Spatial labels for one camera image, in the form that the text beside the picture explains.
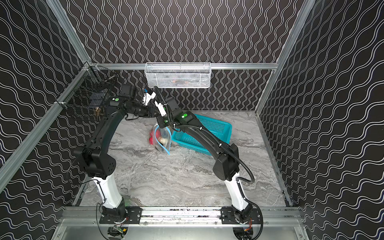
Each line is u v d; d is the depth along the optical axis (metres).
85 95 0.93
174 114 0.62
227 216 0.73
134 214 0.75
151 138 0.98
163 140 0.98
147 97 0.70
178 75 0.61
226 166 0.50
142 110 0.71
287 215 0.76
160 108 0.72
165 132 0.87
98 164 0.49
